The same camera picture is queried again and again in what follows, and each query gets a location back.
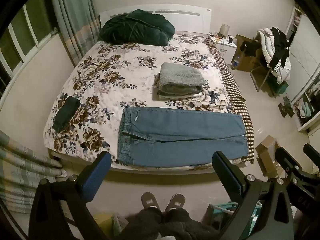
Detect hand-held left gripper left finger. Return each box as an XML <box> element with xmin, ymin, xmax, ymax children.
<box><xmin>29</xmin><ymin>151</ymin><xmax>113</xmax><ymax>240</ymax></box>

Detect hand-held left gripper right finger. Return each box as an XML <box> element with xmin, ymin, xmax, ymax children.
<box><xmin>212</xmin><ymin>151</ymin><xmax>294</xmax><ymax>240</ymax></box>

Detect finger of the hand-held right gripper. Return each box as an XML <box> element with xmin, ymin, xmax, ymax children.
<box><xmin>275</xmin><ymin>147</ymin><xmax>304</xmax><ymax>180</ymax></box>
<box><xmin>303</xmin><ymin>144</ymin><xmax>320</xmax><ymax>165</ymax></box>

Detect blue denim pants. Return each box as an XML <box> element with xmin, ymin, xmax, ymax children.
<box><xmin>117</xmin><ymin>107</ymin><xmax>248</xmax><ymax>168</ymax></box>

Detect small open cardboard box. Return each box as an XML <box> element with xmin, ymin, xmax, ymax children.
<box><xmin>255</xmin><ymin>135</ymin><xmax>280</xmax><ymax>178</ymax></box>

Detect teal plastic basket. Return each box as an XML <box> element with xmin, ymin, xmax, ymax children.
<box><xmin>207</xmin><ymin>202</ymin><xmax>263</xmax><ymax>230</ymax></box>

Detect yellow box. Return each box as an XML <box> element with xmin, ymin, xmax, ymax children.
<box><xmin>97</xmin><ymin>214</ymin><xmax>113</xmax><ymax>230</ymax></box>

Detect dark patterned slippers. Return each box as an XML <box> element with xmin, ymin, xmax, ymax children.
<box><xmin>279</xmin><ymin>96</ymin><xmax>295</xmax><ymax>117</ymax></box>

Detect grey slipper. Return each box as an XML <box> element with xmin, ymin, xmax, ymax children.
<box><xmin>164</xmin><ymin>193</ymin><xmax>185</xmax><ymax>212</ymax></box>
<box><xmin>141</xmin><ymin>192</ymin><xmax>160</xmax><ymax>209</ymax></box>

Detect dark green folded cloth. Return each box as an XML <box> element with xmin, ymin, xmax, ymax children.
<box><xmin>52</xmin><ymin>96</ymin><xmax>80</xmax><ymax>133</ymax></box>

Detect green box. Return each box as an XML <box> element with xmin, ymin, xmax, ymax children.
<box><xmin>275</xmin><ymin>80</ymin><xmax>289</xmax><ymax>95</ymax></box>

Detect grey checked curtain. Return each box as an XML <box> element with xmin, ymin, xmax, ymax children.
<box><xmin>0</xmin><ymin>130</ymin><xmax>63</xmax><ymax>214</ymax></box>

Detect brown checked bed sheet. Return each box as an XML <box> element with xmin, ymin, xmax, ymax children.
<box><xmin>205</xmin><ymin>37</ymin><xmax>255</xmax><ymax>164</ymax></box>

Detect person's legs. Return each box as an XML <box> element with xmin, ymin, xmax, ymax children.
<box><xmin>120</xmin><ymin>207</ymin><xmax>220</xmax><ymax>240</ymax></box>

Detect floral bed blanket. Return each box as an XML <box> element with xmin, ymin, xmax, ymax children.
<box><xmin>43</xmin><ymin>34</ymin><xmax>247</xmax><ymax>168</ymax></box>

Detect large brown cardboard box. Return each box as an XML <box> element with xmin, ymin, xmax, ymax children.
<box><xmin>234</xmin><ymin>34</ymin><xmax>263</xmax><ymax>72</ymax></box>

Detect plastic water bottle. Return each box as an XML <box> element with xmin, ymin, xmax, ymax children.
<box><xmin>231</xmin><ymin>52</ymin><xmax>243</xmax><ymax>70</ymax></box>

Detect black striped garment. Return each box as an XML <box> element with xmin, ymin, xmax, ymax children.
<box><xmin>269</xmin><ymin>27</ymin><xmax>292</xmax><ymax>68</ymax></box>

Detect black cloth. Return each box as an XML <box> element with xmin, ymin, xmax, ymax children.
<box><xmin>239</xmin><ymin>40</ymin><xmax>260</xmax><ymax>57</ymax></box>

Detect white nightstand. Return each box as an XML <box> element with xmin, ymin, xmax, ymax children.
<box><xmin>209</xmin><ymin>34</ymin><xmax>238</xmax><ymax>64</ymax></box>

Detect dark green duvet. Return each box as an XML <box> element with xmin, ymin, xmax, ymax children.
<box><xmin>99</xmin><ymin>9</ymin><xmax>175</xmax><ymax>47</ymax></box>

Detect white bed headboard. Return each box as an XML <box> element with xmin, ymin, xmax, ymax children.
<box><xmin>99</xmin><ymin>4</ymin><xmax>213</xmax><ymax>34</ymax></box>

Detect grey striped curtain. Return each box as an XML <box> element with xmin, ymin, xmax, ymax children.
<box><xmin>49</xmin><ymin>0</ymin><xmax>102</xmax><ymax>67</ymax></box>

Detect white framed window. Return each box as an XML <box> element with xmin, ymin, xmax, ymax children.
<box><xmin>0</xmin><ymin>0</ymin><xmax>59</xmax><ymax>93</ymax></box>

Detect metal frame chair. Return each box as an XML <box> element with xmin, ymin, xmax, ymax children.
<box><xmin>250</xmin><ymin>60</ymin><xmax>278</xmax><ymax>92</ymax></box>

